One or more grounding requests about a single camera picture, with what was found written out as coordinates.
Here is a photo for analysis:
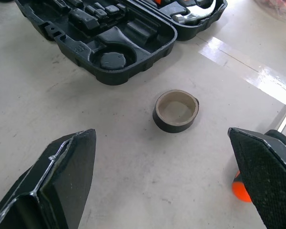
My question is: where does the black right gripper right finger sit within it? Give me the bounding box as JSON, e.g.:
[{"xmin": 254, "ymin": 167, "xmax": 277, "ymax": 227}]
[{"xmin": 228, "ymin": 127, "xmax": 286, "ymax": 229}]

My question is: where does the black tape roll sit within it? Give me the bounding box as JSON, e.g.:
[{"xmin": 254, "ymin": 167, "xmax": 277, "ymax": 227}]
[{"xmin": 152, "ymin": 89, "xmax": 201, "ymax": 134}]

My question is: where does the claw hammer orange black handle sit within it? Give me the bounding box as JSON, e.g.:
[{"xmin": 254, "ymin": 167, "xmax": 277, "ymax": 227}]
[{"xmin": 171, "ymin": 0, "xmax": 217, "ymax": 25}]

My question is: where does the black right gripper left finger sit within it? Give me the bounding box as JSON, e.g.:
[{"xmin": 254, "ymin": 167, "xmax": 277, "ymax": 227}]
[{"xmin": 0, "ymin": 128, "xmax": 97, "ymax": 229}]

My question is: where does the clear plastic bag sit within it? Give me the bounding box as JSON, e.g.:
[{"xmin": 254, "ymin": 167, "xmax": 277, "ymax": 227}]
[{"xmin": 254, "ymin": 0, "xmax": 286, "ymax": 23}]

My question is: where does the orange black handled screwdriver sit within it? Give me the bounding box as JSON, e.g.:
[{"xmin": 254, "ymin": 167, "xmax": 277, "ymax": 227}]
[{"xmin": 231, "ymin": 100, "xmax": 286, "ymax": 203}]

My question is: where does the black tool case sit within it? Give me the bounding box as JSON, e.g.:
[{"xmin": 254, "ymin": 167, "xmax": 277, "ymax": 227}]
[{"xmin": 14, "ymin": 0, "xmax": 228, "ymax": 86}]

